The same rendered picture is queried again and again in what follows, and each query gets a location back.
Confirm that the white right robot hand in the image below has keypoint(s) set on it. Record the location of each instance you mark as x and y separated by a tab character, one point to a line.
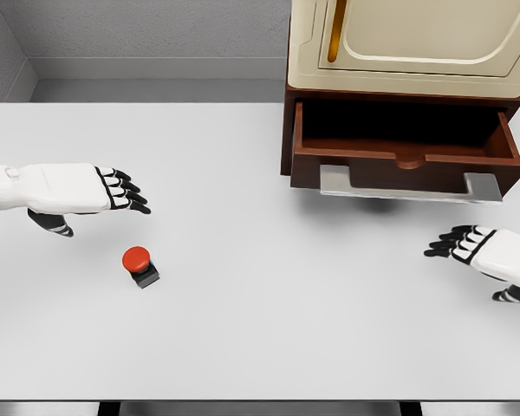
502	260

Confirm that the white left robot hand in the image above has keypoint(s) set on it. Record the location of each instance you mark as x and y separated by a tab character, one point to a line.
69	188

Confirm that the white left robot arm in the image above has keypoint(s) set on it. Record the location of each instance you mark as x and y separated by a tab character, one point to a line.
4	186

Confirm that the cream and brown cabinet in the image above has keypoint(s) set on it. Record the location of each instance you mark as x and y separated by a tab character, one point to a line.
398	47

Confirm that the red push-button switch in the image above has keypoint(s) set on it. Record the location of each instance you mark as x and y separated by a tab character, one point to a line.
139	266

